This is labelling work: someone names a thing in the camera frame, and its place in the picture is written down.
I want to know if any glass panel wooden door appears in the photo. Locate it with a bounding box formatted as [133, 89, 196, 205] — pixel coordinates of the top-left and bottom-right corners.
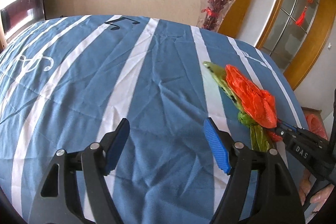
[257, 0, 335, 89]

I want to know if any blue white striped tablecloth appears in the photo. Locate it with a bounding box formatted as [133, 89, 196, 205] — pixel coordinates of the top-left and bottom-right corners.
[1, 15, 307, 223]

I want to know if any glass vase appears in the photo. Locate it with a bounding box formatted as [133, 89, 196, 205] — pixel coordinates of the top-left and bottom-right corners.
[197, 0, 235, 32]

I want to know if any red lined trash basket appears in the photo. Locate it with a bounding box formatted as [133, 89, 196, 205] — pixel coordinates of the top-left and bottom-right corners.
[305, 114, 328, 140]

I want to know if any green plastic bag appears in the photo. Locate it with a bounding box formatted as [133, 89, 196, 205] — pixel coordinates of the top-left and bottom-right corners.
[203, 61, 274, 152]

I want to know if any right hand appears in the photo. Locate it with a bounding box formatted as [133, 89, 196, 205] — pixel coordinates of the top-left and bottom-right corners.
[298, 168, 334, 212]

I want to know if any orange plastic bag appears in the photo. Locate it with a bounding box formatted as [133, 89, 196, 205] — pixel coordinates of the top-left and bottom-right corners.
[225, 64, 282, 143]

